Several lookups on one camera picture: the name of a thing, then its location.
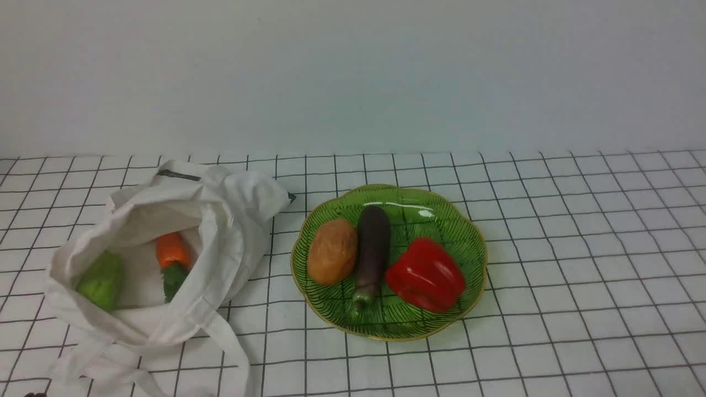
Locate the orange carrot with green top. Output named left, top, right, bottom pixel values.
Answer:
left=156, top=232, right=192, bottom=303

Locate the white cloth tote bag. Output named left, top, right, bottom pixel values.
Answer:
left=45, top=160, right=293, bottom=396

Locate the dark purple eggplant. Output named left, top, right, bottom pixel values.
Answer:
left=351, top=205, right=391, bottom=315

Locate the brown potato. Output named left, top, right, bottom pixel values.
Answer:
left=307, top=218, right=358, bottom=286

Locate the green glass plate gold rim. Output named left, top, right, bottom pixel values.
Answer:
left=291, top=184, right=488, bottom=341

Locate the red bell pepper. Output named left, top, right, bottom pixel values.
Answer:
left=385, top=237, right=466, bottom=313

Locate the white grid tablecloth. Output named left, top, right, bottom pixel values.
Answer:
left=1, top=150, right=705, bottom=396

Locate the green cucumber vegetable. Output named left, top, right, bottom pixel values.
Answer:
left=74, top=251, right=125, bottom=313

